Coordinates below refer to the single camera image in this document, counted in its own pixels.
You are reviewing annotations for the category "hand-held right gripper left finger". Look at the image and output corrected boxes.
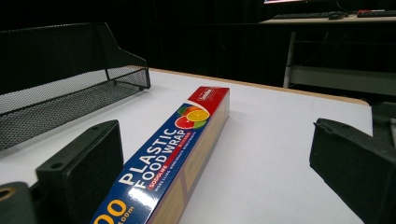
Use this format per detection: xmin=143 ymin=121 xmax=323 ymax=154
xmin=35 ymin=119 xmax=125 ymax=224

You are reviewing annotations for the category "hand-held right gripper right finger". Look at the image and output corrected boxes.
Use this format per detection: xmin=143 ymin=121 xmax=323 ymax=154
xmin=308 ymin=118 xmax=396 ymax=224

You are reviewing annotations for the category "black mesh desk organizer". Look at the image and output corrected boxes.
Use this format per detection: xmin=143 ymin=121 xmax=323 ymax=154
xmin=0 ymin=21 xmax=151 ymax=152

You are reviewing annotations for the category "blue plastic wrap box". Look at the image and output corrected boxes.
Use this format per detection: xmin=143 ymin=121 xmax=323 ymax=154
xmin=89 ymin=86 xmax=231 ymax=224

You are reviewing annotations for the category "black computer mouse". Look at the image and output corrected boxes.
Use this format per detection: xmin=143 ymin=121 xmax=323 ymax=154
xmin=328 ymin=11 xmax=347 ymax=21

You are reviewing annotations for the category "computer monitor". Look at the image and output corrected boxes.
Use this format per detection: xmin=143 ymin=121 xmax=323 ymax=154
xmin=262 ymin=0 xmax=316 ymax=6

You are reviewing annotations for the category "wooden desk with metal frame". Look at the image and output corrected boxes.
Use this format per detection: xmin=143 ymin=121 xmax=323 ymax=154
xmin=259 ymin=14 xmax=396 ymax=97

